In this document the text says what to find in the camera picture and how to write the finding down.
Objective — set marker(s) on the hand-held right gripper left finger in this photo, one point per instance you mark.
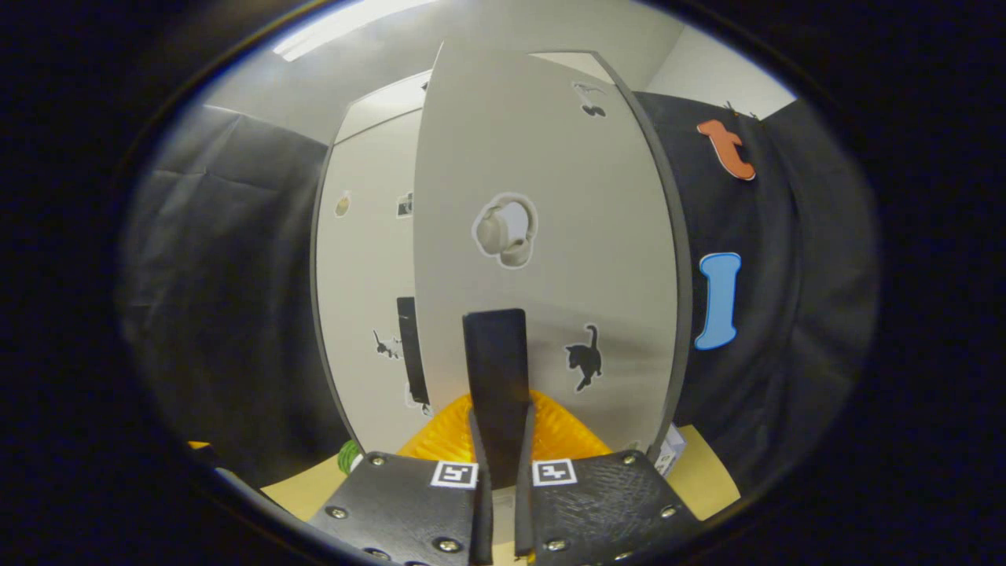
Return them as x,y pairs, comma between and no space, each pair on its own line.
481,519

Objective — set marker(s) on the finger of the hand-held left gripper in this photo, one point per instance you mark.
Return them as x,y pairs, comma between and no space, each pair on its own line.
200,448

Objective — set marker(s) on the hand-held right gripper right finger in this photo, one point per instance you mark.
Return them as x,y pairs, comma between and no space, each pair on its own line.
525,519

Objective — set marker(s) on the white shoe cabinet door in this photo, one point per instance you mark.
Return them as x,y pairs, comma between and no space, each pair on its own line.
361,275
550,157

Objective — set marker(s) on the white double-door shoe cabinet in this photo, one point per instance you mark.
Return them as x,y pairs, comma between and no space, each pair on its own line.
682,314

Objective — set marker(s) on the black backdrop cloth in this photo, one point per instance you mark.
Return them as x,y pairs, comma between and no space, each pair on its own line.
236,314

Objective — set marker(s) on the green white striped toy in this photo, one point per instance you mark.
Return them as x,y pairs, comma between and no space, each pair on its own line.
348,457

